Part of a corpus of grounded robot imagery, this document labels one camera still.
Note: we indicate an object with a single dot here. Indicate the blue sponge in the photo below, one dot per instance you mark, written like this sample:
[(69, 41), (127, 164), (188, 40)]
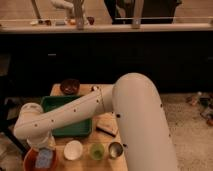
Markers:
[(44, 158)]

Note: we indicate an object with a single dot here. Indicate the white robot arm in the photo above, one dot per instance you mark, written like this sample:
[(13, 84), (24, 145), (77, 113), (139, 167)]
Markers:
[(140, 116)]

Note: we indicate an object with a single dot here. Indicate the dark brown bowl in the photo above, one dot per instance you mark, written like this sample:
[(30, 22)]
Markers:
[(70, 86)]

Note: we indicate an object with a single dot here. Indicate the red orange bowl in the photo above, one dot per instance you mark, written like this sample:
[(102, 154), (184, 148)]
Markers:
[(30, 159)]

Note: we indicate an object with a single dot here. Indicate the wooden block brush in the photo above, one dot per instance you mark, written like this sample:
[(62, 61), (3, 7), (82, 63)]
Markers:
[(107, 127)]

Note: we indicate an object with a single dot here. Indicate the green plastic tray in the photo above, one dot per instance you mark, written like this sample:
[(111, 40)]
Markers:
[(80, 129)]

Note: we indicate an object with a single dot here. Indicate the silver metal cup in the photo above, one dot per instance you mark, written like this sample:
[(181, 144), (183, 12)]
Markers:
[(115, 150)]

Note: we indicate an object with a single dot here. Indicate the green cup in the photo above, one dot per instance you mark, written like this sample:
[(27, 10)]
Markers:
[(96, 151)]

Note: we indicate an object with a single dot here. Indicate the dark background counter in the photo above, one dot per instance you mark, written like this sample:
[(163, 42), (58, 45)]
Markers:
[(176, 57)]

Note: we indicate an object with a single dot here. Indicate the black office chair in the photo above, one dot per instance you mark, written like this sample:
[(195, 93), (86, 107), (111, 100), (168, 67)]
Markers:
[(5, 122)]

